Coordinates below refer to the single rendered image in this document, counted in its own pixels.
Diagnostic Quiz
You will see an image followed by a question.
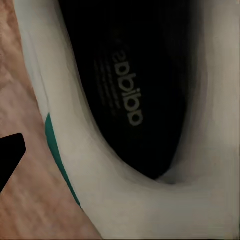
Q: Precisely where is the gym shoe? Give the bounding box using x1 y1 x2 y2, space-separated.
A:
13 0 240 240

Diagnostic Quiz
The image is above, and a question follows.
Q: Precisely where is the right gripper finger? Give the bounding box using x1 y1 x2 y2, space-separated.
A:
0 133 26 193

